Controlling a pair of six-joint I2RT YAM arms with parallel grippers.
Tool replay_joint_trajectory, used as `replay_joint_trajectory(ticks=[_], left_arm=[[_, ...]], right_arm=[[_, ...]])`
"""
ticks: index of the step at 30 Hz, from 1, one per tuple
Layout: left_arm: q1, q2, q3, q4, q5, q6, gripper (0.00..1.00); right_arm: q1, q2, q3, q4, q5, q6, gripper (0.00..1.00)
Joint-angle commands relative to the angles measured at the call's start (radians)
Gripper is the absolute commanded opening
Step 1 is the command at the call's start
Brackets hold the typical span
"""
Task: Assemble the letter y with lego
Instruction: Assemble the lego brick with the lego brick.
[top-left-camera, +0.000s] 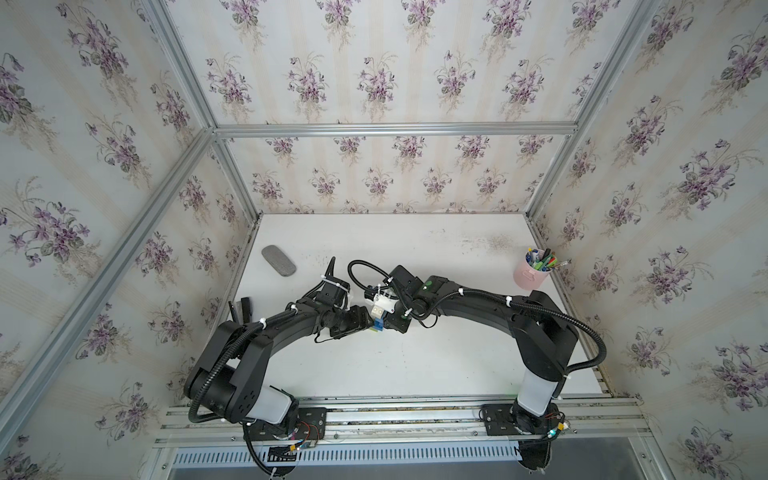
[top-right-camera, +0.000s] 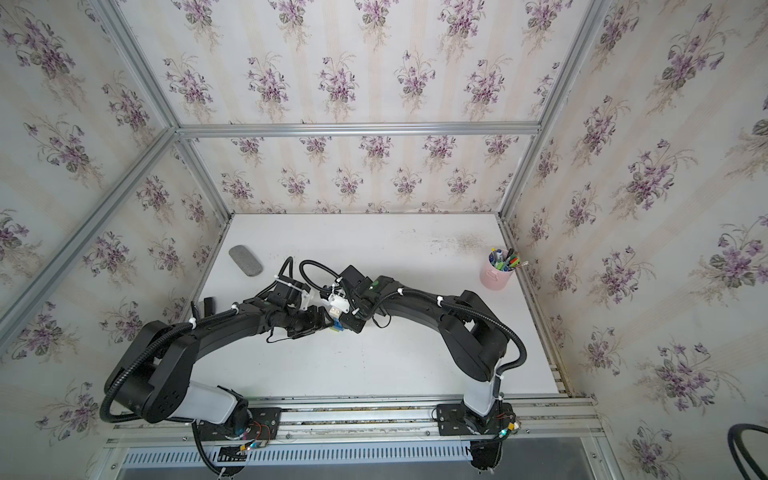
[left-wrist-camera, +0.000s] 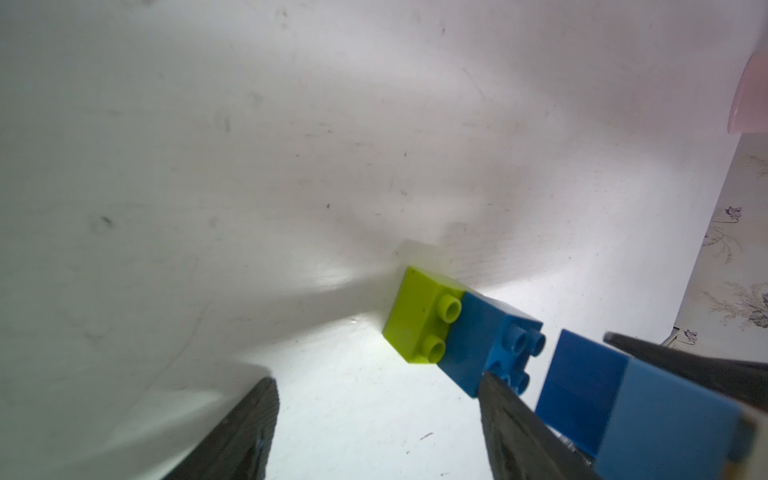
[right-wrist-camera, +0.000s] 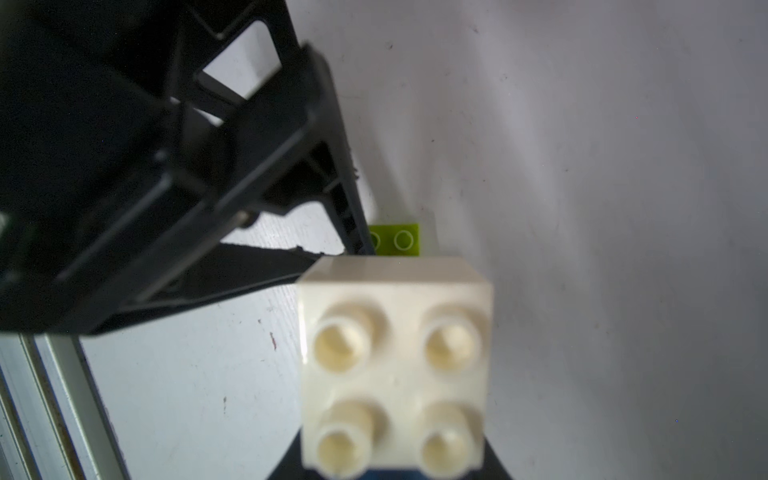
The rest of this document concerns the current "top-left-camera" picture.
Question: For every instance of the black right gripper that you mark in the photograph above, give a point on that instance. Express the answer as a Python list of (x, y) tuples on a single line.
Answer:
[(391, 322)]

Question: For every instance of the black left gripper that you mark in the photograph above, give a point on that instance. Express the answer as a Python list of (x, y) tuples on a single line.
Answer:
[(359, 321)]

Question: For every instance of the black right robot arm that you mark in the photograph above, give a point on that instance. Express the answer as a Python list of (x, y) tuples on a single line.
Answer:
[(552, 344)]

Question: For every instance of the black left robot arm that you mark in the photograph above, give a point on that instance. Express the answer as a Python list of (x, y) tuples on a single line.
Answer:
[(227, 381)]

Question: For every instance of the black stapler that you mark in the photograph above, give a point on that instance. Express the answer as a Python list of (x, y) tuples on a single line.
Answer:
[(241, 311)]

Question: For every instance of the pink pen cup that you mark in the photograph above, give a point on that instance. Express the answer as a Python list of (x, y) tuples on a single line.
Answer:
[(526, 276)]

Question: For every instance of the pens in cup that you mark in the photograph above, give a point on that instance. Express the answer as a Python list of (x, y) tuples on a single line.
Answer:
[(545, 260)]

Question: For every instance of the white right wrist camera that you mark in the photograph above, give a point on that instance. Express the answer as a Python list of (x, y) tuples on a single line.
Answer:
[(385, 299)]

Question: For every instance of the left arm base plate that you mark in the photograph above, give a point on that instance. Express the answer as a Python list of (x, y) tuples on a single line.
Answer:
[(304, 425)]

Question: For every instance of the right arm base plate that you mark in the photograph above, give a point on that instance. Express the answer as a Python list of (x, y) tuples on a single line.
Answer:
[(512, 419)]

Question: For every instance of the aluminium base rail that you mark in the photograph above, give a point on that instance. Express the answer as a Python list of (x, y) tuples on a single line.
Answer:
[(371, 431)]

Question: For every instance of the aluminium enclosure frame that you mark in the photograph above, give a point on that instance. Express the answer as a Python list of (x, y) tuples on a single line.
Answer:
[(641, 124)]

